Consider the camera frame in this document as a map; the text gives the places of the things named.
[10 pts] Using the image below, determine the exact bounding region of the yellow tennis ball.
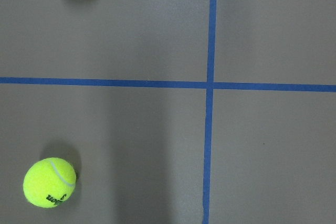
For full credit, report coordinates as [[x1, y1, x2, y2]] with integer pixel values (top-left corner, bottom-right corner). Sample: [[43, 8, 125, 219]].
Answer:
[[23, 157, 77, 208]]

